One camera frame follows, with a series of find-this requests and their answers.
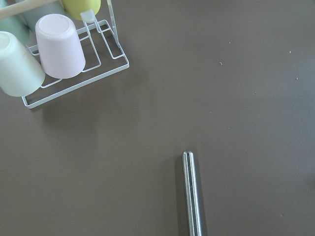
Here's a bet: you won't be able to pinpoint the metal muddler with black cap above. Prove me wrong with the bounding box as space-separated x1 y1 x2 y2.
182 150 207 236

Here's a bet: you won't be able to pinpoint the pink cup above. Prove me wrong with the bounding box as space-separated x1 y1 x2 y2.
35 14 86 79

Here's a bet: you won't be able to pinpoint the yellow cup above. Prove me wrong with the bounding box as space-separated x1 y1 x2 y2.
62 0 101 20

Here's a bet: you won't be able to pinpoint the white cup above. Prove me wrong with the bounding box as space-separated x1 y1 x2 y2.
0 31 45 97

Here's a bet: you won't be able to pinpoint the grey cup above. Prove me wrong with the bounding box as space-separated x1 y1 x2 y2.
22 1 66 33

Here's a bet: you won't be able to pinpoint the mint green cup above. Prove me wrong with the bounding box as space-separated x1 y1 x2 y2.
0 16 30 45

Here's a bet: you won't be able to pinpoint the white wire cup rack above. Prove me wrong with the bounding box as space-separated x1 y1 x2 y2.
22 0 129 109

